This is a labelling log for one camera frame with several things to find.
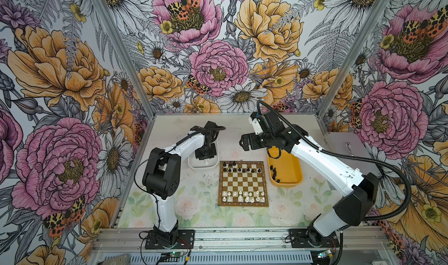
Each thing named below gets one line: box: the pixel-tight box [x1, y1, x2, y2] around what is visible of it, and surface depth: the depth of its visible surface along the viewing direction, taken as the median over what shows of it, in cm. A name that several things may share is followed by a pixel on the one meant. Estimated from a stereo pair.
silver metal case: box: [324, 131, 380, 174], surface depth 89 cm
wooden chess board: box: [218, 160, 269, 207], surface depth 91 cm
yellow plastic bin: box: [267, 145, 303, 188], surface depth 93 cm
